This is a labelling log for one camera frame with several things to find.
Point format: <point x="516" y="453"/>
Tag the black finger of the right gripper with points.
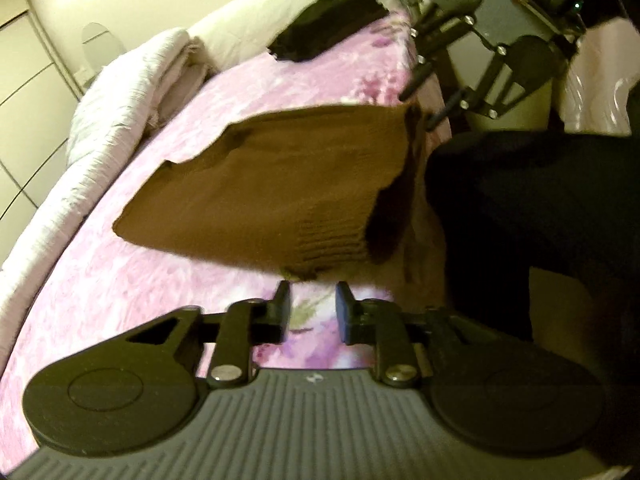
<point x="435" y="31"/>

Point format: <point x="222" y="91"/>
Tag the person dark clothing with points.
<point x="567" y="203"/>

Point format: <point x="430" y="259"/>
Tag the brown knit sweater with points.
<point x="299" y="191"/>

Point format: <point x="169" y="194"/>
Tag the pink floral bed blanket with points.
<point x="102" y="285"/>

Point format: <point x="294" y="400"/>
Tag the black folded garment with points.
<point x="323" y="25"/>

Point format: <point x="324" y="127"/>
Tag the cream wardrobe with drawers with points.
<point x="37" y="105"/>

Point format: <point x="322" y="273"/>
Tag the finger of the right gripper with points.
<point x="512" y="93"/>

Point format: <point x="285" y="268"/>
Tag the white rolled quilt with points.
<point x="138" y="93"/>

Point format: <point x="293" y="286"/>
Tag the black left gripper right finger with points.
<point x="381" y="325"/>

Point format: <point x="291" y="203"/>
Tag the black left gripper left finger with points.
<point x="235" y="333"/>

